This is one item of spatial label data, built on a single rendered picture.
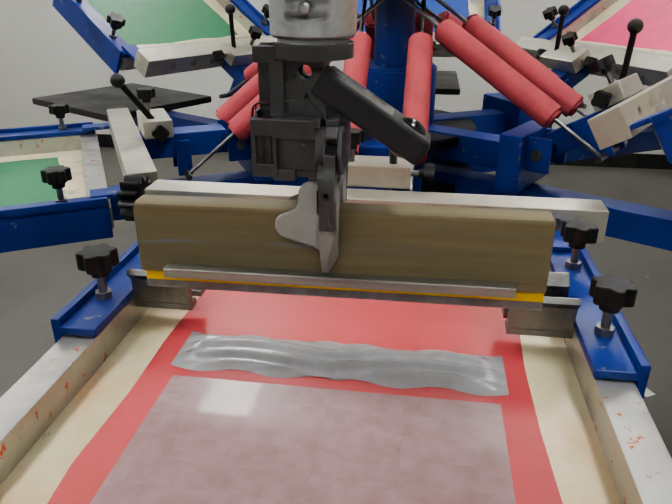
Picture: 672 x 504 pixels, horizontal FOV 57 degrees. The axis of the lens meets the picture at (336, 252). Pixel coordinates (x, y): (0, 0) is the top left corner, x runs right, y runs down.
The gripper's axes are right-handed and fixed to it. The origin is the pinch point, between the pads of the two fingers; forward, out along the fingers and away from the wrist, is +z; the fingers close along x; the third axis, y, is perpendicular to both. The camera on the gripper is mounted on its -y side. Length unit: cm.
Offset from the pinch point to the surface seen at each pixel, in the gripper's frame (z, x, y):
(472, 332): 13.4, -8.9, -15.2
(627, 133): -4, -38, -37
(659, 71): -6, -96, -60
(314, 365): 13.0, 1.2, 2.1
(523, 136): 4, -69, -28
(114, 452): 13.6, 16.1, 17.6
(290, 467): 13.5, 15.7, 1.6
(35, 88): 63, -421, 309
